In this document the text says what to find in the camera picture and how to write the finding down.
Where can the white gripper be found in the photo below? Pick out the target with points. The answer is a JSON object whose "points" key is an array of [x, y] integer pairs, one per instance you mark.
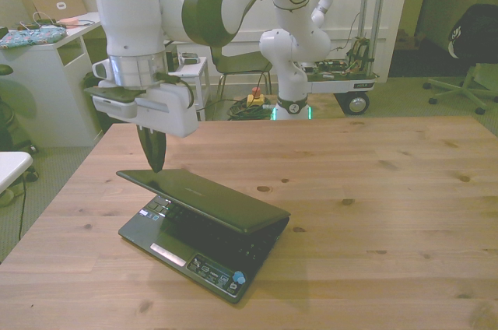
{"points": [[167, 110]]}

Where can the black laptop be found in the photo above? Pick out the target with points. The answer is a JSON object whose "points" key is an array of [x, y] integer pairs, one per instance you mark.
{"points": [[218, 197]]}

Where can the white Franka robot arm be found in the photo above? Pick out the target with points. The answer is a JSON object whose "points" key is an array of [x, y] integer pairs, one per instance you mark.
{"points": [[132, 7]]}

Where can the small white side table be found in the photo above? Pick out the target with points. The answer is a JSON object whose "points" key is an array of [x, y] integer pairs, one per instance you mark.
{"points": [[194, 73]]}

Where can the small device with screen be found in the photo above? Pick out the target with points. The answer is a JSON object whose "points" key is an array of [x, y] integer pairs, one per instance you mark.
{"points": [[189, 59]]}

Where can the yellow emergency stop button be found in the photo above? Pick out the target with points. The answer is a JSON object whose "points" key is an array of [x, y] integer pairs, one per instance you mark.
{"points": [[255, 96]]}

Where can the dark chair with metal legs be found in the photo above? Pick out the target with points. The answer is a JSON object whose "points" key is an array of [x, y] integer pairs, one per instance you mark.
{"points": [[241, 61]]}

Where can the white desk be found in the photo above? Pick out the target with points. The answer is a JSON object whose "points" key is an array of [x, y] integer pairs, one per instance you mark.
{"points": [[46, 81]]}

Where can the dark swivel chair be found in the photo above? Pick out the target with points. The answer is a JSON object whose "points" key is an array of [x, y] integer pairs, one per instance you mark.
{"points": [[13, 127]]}

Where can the white stool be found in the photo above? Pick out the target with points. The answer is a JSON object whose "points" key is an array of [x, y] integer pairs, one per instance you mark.
{"points": [[11, 166]]}

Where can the pink small object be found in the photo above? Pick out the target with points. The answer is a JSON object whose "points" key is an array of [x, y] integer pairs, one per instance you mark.
{"points": [[69, 21]]}

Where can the patterned fabric pouch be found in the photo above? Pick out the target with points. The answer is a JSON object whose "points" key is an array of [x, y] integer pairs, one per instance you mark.
{"points": [[31, 36]]}

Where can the large cardboard box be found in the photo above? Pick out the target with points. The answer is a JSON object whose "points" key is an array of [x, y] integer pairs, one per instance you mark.
{"points": [[54, 3]]}

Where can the wheeled aluminium cart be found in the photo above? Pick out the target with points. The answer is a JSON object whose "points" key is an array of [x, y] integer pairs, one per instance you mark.
{"points": [[350, 83]]}

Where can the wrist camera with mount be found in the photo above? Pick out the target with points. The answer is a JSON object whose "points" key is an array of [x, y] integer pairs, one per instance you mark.
{"points": [[114, 106]]}

